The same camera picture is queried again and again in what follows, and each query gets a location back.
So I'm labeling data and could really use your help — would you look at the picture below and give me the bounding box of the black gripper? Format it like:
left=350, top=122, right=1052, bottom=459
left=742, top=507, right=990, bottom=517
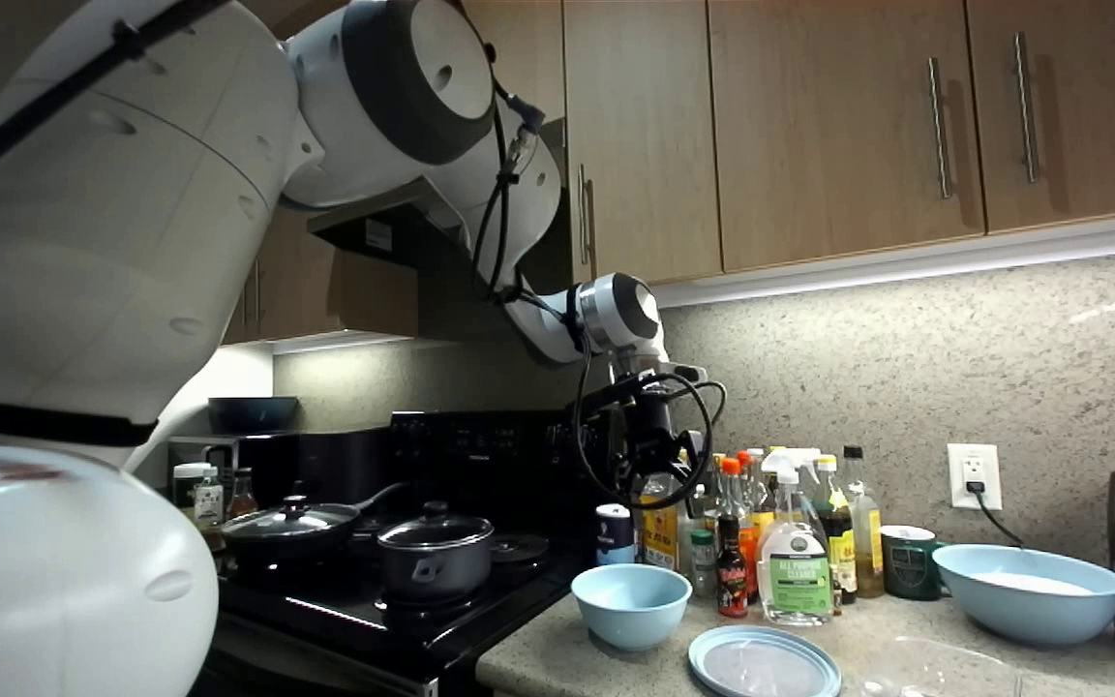
left=616, top=374, right=705, bottom=512

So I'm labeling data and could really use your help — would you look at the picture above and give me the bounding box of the medium light blue bowl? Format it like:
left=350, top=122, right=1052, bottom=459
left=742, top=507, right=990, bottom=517
left=569, top=563, right=697, bottom=656

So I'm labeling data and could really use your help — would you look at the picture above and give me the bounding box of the large light blue bowl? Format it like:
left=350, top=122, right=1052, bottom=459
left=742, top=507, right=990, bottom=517
left=930, top=541, right=1115, bottom=651

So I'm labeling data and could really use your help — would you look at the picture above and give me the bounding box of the orange cap sauce bottle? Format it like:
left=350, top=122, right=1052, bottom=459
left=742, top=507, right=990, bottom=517
left=732, top=446, right=769, bottom=518
left=707, top=451, right=748, bottom=518

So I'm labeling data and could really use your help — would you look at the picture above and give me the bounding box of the tall yellow label bottle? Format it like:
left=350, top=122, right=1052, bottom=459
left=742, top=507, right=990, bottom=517
left=640, top=473, right=705, bottom=576

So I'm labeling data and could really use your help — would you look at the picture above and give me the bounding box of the blue white salt canister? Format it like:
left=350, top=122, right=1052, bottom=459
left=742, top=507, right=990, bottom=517
left=591, top=499, right=644, bottom=571

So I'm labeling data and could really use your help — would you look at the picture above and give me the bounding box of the small green cap jar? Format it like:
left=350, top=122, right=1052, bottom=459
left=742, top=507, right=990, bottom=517
left=689, top=507, right=723, bottom=600

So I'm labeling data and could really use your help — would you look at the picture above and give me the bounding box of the dark bottle red label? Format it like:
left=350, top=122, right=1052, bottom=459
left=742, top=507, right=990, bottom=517
left=712, top=507, right=756, bottom=625

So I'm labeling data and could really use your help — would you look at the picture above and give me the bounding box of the dark soy sauce bottle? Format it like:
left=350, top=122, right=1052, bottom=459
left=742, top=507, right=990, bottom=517
left=809, top=454, right=859, bottom=609

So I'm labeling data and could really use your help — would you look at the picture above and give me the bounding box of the yellow oil bottle black cap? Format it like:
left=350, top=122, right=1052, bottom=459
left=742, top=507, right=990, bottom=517
left=841, top=442, right=889, bottom=600

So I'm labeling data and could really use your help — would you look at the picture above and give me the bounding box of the light blue plate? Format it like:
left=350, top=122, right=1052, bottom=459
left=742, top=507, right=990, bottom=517
left=684, top=625, right=843, bottom=697

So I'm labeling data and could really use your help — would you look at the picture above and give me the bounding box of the black pot glass lid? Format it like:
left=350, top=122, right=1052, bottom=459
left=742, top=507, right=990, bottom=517
left=375, top=499, right=499, bottom=603

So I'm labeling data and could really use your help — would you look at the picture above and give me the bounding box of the under cabinet light strip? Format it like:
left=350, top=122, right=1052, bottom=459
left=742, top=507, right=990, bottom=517
left=650, top=211, right=1115, bottom=316

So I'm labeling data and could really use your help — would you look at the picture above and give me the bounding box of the light wood cabinet door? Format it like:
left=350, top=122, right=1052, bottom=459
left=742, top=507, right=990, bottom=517
left=226, top=211, right=426, bottom=350
left=960, top=0, right=1115, bottom=236
left=705, top=0, right=988, bottom=279
left=563, top=0, right=723, bottom=294
left=458, top=0, right=569, bottom=132

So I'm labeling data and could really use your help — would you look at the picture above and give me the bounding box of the black kitchen stove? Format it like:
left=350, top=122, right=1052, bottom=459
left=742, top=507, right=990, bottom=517
left=165, top=406, right=628, bottom=697

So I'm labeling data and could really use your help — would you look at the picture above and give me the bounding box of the black frying pan with lid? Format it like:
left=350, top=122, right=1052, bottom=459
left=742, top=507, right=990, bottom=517
left=212, top=479, right=413, bottom=576

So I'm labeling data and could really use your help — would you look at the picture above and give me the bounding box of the dark range hood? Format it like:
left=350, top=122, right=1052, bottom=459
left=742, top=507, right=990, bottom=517
left=307, top=179, right=572, bottom=304

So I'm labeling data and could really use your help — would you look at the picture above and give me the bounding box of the white label jar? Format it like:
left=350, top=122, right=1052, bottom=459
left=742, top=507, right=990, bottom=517
left=172, top=460, right=227, bottom=535

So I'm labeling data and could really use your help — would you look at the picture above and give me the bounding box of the white wall outlet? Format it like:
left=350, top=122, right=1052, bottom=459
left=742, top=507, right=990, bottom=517
left=946, top=442, right=1008, bottom=517

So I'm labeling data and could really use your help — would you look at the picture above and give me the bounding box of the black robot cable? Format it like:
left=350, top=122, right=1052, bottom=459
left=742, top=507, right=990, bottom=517
left=0, top=0, right=728, bottom=517

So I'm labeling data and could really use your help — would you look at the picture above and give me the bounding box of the black power cord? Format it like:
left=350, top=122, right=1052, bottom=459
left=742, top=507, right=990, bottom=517
left=960, top=476, right=1035, bottom=556

